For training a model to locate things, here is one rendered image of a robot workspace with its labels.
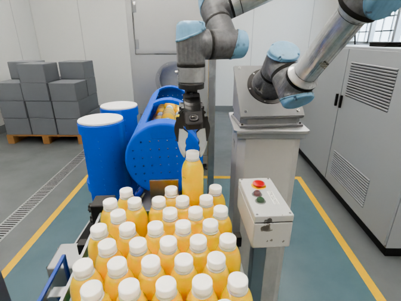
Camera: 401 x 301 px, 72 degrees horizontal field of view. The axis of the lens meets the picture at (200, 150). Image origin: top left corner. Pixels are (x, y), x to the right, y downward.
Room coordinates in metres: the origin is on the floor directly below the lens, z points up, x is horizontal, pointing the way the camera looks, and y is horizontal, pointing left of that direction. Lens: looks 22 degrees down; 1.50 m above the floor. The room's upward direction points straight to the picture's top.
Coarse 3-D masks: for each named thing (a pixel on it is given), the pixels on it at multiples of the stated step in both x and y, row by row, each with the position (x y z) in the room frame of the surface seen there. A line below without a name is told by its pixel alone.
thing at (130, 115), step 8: (104, 112) 1.98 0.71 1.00; (112, 112) 1.96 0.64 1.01; (120, 112) 1.97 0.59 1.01; (128, 112) 2.00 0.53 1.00; (136, 112) 2.07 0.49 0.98; (128, 120) 2.00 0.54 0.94; (136, 120) 2.06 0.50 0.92; (128, 128) 1.99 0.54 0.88; (128, 136) 1.99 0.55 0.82; (136, 184) 2.00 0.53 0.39
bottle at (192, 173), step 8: (192, 160) 0.73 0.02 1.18; (184, 168) 0.72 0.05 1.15; (192, 168) 0.71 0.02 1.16; (200, 168) 0.72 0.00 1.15; (184, 176) 0.72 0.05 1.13; (192, 176) 0.71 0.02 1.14; (200, 176) 0.72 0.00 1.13; (184, 184) 0.72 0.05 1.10; (192, 184) 0.71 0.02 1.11; (200, 184) 0.72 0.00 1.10; (184, 192) 0.72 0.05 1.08; (192, 192) 0.71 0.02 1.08; (200, 192) 0.72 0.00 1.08; (192, 200) 0.71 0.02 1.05
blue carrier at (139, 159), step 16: (160, 96) 1.77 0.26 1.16; (176, 96) 1.78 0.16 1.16; (144, 112) 1.24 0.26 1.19; (144, 128) 0.92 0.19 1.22; (160, 128) 0.92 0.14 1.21; (128, 144) 0.91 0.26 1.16; (144, 144) 0.91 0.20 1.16; (160, 144) 0.92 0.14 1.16; (176, 144) 0.92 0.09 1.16; (192, 144) 0.92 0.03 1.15; (128, 160) 0.91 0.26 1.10; (144, 160) 0.91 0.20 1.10; (160, 160) 0.92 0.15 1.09; (176, 160) 0.92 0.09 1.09; (144, 176) 0.91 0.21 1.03; (160, 176) 0.92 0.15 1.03; (176, 176) 0.92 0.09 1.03
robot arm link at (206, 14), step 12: (204, 0) 0.87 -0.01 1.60; (216, 0) 0.85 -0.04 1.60; (228, 0) 0.84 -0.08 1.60; (240, 0) 0.84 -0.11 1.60; (252, 0) 0.84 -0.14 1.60; (264, 0) 0.85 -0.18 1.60; (204, 12) 0.85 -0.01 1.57; (216, 12) 0.82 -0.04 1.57; (228, 12) 0.84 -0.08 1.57; (240, 12) 0.86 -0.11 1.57
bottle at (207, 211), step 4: (200, 204) 0.68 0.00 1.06; (212, 204) 0.68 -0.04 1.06; (204, 208) 0.67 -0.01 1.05; (208, 208) 0.67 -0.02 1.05; (212, 208) 0.67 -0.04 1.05; (204, 212) 0.66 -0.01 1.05; (208, 212) 0.66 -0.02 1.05; (212, 212) 0.67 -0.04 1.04; (204, 216) 0.66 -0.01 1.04; (208, 216) 0.66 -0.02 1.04
